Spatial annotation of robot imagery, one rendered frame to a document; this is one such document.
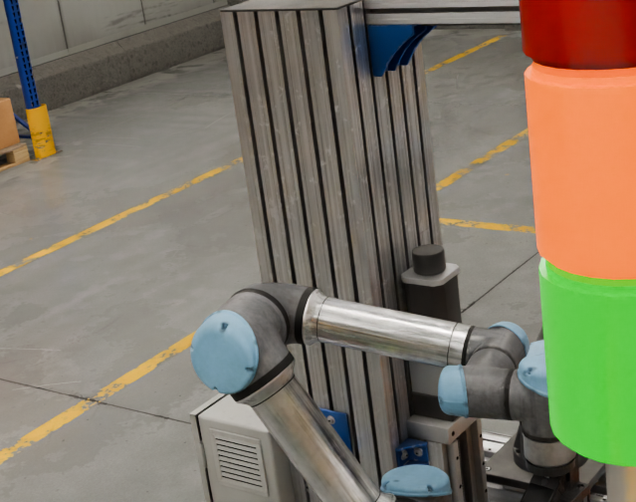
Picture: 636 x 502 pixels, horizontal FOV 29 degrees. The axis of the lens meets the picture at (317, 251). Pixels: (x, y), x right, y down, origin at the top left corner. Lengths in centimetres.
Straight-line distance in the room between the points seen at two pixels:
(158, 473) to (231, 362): 304
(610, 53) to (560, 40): 1
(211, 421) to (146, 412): 293
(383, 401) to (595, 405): 193
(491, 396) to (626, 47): 153
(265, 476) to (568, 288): 215
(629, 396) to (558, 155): 7
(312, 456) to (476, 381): 30
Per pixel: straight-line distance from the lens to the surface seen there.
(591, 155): 32
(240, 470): 251
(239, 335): 189
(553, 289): 34
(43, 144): 1008
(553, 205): 33
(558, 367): 35
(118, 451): 516
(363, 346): 200
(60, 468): 514
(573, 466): 188
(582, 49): 31
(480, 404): 183
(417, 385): 232
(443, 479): 212
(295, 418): 195
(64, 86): 1198
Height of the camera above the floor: 234
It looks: 20 degrees down
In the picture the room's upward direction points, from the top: 8 degrees counter-clockwise
